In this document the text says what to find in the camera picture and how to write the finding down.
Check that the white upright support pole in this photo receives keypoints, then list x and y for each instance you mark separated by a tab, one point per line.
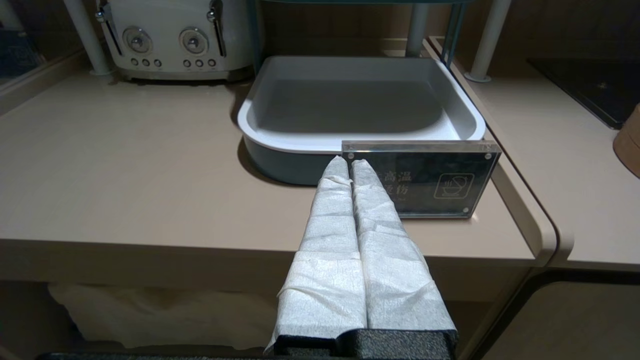
417	29
487	44

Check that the white slanted support pole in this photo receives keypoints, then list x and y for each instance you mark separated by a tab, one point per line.
91	44

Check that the clear acrylic warning sign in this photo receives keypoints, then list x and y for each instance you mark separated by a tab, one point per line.
440	179

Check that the teal three-tier tray rack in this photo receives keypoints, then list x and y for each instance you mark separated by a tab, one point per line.
350	104

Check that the white retro toaster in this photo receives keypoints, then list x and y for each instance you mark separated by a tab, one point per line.
170	29

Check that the black induction cooktop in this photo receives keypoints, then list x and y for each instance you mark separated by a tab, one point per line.
595	89

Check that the white cloth under table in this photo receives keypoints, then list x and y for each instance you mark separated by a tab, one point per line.
160	315

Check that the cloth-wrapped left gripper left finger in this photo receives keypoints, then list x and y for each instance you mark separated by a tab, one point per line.
330	270

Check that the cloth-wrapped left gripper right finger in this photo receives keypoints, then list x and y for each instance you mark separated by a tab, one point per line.
395	280

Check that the bamboo steamer basket stack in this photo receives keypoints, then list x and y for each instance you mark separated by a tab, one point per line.
630	144

